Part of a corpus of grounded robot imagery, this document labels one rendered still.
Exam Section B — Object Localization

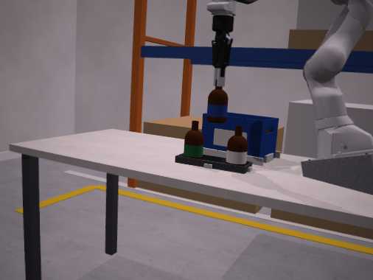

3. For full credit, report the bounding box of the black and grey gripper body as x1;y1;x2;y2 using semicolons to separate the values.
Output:
212;15;234;46

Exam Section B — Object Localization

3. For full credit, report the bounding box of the blue crate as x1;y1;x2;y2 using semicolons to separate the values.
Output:
202;112;279;160

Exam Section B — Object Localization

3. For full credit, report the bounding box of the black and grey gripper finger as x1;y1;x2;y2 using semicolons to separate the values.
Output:
212;37;219;86
217;34;233;87

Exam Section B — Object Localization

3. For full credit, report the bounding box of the brown bottle with blue label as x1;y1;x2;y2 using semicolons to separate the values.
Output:
206;80;228;123

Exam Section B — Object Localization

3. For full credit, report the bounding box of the brown bottle with green label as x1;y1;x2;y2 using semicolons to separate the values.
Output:
184;121;204;160

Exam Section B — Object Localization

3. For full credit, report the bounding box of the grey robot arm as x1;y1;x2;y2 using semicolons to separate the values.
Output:
207;0;373;158

